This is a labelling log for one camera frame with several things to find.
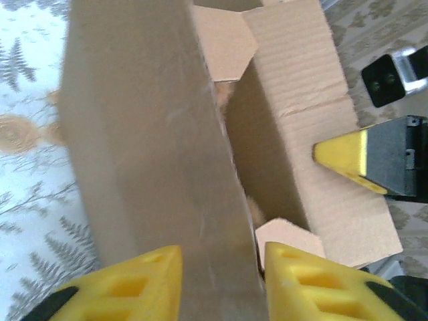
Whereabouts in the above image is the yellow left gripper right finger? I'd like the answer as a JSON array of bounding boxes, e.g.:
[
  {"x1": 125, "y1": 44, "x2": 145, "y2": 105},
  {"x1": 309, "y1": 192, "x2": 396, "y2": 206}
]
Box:
[{"x1": 263, "y1": 241, "x2": 428, "y2": 321}]

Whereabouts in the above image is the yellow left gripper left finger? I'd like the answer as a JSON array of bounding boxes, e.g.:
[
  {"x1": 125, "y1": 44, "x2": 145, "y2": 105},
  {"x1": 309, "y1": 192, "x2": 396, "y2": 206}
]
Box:
[{"x1": 19, "y1": 245, "x2": 184, "y2": 321}]

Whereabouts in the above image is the tall brown cardboard box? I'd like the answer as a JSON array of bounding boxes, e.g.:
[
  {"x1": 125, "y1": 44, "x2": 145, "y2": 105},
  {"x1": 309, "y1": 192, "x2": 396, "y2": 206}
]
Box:
[{"x1": 58, "y1": 0, "x2": 404, "y2": 321}]

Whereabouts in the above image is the floral white tablecloth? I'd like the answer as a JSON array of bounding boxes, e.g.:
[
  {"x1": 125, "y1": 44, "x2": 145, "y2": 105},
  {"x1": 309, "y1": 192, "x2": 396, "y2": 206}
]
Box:
[{"x1": 0, "y1": 0, "x2": 104, "y2": 321}]

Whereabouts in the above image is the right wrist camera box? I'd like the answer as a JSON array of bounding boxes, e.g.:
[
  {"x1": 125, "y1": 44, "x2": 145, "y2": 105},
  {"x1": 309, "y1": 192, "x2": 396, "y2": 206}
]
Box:
[{"x1": 360, "y1": 45, "x2": 428, "y2": 108}]

